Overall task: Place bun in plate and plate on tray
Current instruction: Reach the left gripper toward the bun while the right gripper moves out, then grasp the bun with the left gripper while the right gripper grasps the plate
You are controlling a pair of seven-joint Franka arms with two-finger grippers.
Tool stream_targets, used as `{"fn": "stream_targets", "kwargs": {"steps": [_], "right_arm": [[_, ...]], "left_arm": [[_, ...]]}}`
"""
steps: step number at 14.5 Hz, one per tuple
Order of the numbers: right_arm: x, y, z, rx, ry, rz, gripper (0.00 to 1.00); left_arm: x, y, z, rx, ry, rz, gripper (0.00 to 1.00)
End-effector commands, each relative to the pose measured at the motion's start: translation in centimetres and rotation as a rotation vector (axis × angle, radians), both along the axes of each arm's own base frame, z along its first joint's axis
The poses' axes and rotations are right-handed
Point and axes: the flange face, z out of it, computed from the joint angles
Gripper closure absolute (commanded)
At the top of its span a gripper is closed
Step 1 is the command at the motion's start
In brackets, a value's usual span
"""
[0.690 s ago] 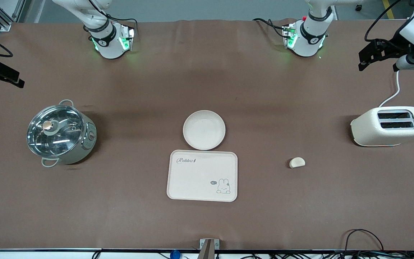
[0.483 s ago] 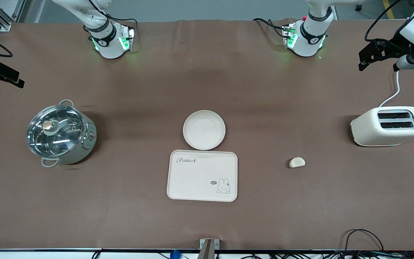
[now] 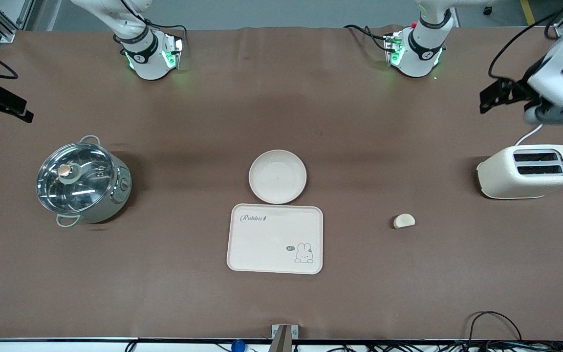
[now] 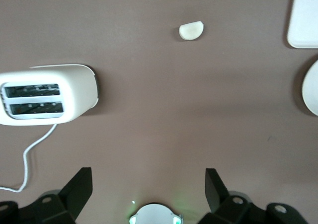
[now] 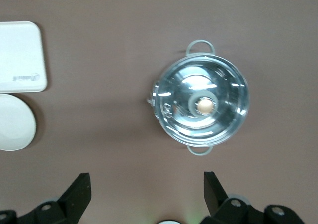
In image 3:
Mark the glass pot lid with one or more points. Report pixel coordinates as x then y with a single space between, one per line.
83 188

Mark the brown table mat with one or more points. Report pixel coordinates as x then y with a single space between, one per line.
281 112

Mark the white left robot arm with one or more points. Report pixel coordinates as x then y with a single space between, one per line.
421 54

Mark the small white bun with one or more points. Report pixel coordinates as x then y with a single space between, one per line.
403 221

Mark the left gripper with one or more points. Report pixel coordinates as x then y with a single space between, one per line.
517 91

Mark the cream two-slot toaster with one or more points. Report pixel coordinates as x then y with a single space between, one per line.
501 176

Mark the silver electric cooking pot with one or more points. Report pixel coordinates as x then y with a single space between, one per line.
118 193

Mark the round cream plate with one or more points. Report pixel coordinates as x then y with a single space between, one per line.
277 177

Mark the small blue round object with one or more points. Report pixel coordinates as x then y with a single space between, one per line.
238 346

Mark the cream rabbit print tray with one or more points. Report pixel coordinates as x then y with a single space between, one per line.
262 244

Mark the grey metal camera bracket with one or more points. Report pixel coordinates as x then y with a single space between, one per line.
284 335

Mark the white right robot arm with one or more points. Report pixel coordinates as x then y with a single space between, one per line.
147 61

